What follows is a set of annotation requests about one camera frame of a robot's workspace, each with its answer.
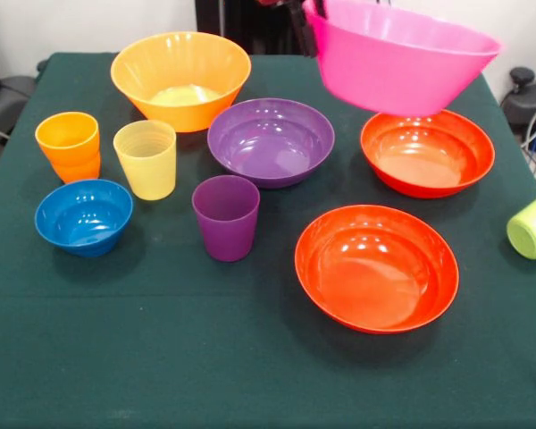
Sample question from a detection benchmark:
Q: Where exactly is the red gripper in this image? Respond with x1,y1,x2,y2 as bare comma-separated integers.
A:
256,0,331,59

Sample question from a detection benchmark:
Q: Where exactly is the large pink plastic bowl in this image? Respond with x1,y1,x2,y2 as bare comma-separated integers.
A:
303,0,504,118

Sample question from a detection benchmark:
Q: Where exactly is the purple plastic bowl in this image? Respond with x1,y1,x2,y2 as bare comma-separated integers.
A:
206,97,336,189

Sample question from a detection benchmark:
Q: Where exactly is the large orange plastic bowl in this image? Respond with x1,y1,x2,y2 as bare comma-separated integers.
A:
110,30,253,134

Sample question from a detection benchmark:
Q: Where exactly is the red plastic bowl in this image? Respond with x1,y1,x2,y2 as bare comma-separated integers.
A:
294,204,460,335
359,109,497,199

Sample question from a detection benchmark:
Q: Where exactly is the yellow plastic cup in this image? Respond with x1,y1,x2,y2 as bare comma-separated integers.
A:
113,119,178,202

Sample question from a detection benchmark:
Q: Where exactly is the purple plastic cup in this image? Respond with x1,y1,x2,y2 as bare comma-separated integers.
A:
191,174,262,263

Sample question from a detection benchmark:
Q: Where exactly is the orange plastic cup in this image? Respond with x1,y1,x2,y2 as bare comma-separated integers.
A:
48,150,102,185
34,111,101,167

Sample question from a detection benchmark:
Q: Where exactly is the lime green plastic cup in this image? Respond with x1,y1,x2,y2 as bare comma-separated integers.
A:
506,187,536,261

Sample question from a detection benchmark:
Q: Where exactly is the small blue plastic bowl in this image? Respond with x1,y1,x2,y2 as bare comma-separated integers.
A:
34,178,135,258

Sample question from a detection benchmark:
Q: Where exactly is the dark green table cloth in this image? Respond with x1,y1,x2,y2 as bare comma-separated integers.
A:
0,52,536,429

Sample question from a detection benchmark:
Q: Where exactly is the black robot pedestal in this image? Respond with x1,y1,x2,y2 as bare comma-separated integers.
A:
195,0,322,57

